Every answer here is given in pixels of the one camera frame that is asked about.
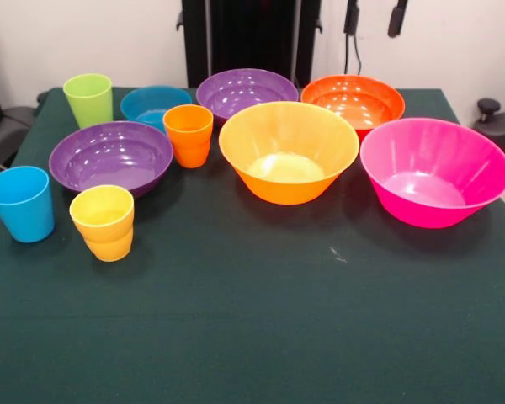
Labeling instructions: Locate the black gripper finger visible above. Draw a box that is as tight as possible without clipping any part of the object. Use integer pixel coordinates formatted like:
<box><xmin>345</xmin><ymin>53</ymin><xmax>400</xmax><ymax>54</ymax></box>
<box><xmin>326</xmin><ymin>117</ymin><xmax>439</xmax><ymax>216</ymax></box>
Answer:
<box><xmin>343</xmin><ymin>0</ymin><xmax>360</xmax><ymax>35</ymax></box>
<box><xmin>387</xmin><ymin>0</ymin><xmax>409</xmax><ymax>38</ymax></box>

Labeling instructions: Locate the purple plastic bowl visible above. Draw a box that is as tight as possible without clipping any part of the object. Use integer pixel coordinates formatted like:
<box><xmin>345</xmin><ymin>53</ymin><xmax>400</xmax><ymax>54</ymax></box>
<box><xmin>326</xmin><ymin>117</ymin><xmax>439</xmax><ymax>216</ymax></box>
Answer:
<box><xmin>195</xmin><ymin>68</ymin><xmax>300</xmax><ymax>127</ymax></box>
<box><xmin>48</xmin><ymin>120</ymin><xmax>175</xmax><ymax>199</ymax></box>

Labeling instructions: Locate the large orange plastic bowl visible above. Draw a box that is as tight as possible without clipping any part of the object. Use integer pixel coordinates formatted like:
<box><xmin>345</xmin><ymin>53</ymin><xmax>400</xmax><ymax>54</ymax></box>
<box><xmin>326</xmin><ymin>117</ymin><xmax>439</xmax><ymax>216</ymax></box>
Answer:
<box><xmin>218</xmin><ymin>101</ymin><xmax>360</xmax><ymax>206</ymax></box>

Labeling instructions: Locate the orange plastic cup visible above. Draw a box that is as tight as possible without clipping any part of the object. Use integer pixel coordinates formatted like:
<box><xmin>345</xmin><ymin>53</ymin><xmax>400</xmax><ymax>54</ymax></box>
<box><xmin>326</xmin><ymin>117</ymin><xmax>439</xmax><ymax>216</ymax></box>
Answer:
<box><xmin>162</xmin><ymin>104</ymin><xmax>215</xmax><ymax>169</ymax></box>

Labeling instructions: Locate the red-orange plastic bowl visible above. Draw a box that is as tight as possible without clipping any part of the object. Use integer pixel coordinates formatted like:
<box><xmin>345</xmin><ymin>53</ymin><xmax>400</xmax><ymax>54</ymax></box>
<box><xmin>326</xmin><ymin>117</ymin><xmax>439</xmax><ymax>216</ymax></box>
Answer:
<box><xmin>300</xmin><ymin>74</ymin><xmax>407</xmax><ymax>142</ymax></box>

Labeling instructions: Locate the black knobbed equipment stand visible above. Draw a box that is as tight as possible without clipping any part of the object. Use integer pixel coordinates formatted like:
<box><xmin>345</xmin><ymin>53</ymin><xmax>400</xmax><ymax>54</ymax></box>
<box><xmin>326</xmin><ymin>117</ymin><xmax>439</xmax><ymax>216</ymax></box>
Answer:
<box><xmin>472</xmin><ymin>98</ymin><xmax>505</xmax><ymax>189</ymax></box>

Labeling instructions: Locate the large pink plastic bowl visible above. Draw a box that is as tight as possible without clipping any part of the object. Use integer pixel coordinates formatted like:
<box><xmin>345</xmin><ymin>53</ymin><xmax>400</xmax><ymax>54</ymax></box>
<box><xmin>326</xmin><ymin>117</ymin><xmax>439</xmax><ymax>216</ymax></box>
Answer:
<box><xmin>359</xmin><ymin>117</ymin><xmax>505</xmax><ymax>230</ymax></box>

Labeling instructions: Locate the blue plastic bowl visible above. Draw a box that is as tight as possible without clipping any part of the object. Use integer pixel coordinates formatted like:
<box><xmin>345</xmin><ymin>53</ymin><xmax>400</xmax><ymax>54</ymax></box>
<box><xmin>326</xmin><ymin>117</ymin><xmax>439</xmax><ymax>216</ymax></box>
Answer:
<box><xmin>120</xmin><ymin>85</ymin><xmax>194</xmax><ymax>135</ymax></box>

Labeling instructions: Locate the lime green plastic cup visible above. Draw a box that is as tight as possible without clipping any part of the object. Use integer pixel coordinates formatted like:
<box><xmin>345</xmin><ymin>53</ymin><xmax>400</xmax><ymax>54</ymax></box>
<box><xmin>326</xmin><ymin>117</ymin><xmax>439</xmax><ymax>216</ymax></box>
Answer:
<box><xmin>62</xmin><ymin>72</ymin><xmax>114</xmax><ymax>130</ymax></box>

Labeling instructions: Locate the yellow plastic cup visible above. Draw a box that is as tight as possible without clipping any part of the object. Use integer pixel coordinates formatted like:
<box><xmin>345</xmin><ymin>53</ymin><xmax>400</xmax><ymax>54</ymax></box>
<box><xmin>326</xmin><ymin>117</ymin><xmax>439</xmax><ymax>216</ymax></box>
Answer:
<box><xmin>69</xmin><ymin>184</ymin><xmax>136</xmax><ymax>263</ymax></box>

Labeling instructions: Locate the dark green table cloth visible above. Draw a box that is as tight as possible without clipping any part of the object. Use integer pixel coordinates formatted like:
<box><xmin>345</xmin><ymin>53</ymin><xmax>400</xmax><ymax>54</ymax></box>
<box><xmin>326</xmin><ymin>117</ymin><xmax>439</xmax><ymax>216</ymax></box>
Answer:
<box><xmin>0</xmin><ymin>87</ymin><xmax>505</xmax><ymax>404</ymax></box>

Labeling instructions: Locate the black chair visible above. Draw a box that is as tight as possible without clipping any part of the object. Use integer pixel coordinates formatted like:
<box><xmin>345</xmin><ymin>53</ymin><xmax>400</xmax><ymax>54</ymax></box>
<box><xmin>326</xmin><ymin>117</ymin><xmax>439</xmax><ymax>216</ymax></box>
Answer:
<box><xmin>0</xmin><ymin>54</ymin><xmax>41</xmax><ymax>169</ymax></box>

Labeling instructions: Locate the blue plastic cup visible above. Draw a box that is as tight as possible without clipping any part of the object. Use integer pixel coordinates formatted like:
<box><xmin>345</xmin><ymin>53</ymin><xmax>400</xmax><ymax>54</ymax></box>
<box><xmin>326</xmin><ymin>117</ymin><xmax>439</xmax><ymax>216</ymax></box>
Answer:
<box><xmin>0</xmin><ymin>165</ymin><xmax>56</xmax><ymax>244</ymax></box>

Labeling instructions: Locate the black hanging cable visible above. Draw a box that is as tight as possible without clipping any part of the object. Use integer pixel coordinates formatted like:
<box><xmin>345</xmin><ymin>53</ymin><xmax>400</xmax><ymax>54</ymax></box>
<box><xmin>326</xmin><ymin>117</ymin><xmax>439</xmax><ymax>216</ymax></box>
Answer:
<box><xmin>349</xmin><ymin>32</ymin><xmax>363</xmax><ymax>77</ymax></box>

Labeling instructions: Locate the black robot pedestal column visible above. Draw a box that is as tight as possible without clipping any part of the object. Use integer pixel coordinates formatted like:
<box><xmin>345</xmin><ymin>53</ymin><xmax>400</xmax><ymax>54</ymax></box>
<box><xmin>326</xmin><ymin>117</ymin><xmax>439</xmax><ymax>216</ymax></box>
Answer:
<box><xmin>176</xmin><ymin>0</ymin><xmax>323</xmax><ymax>89</ymax></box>

